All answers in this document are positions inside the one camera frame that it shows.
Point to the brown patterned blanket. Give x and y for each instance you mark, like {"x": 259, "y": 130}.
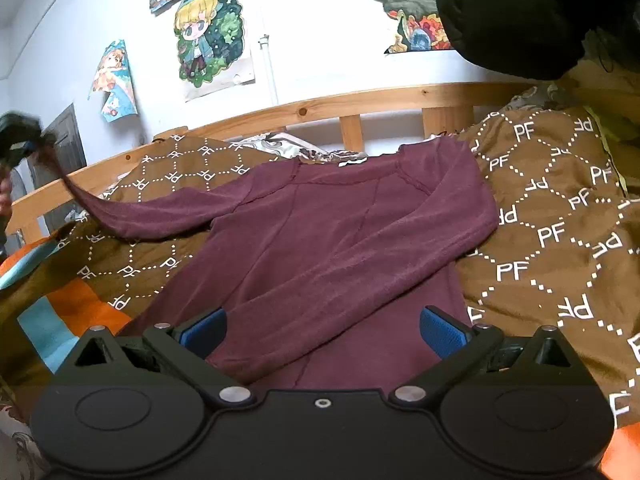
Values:
{"x": 545, "y": 220}

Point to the dark wooden door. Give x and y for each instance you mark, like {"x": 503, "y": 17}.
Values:
{"x": 62, "y": 145}

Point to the orange and blue striped blanket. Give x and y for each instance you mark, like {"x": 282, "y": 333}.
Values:
{"x": 45, "y": 320}

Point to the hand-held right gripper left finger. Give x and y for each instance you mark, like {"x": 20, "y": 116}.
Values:
{"x": 206, "y": 331}

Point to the small cartoon wall poster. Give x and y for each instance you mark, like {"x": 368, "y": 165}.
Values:
{"x": 114, "y": 80}

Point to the wooden bed frame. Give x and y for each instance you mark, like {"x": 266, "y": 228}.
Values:
{"x": 380, "y": 101}

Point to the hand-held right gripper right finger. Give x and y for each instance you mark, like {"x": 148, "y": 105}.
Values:
{"x": 439, "y": 336}

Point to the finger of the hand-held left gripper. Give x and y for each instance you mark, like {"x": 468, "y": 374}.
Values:
{"x": 23, "y": 147}

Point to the black jacket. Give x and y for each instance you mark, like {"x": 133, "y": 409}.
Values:
{"x": 520, "y": 10}

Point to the blond cartoon figure poster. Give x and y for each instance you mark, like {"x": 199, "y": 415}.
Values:
{"x": 210, "y": 35}

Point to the white wall pipe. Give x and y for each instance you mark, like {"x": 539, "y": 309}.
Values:
{"x": 270, "y": 70}

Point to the maroon long-sleeve shirt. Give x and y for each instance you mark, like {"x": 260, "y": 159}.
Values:
{"x": 320, "y": 240}

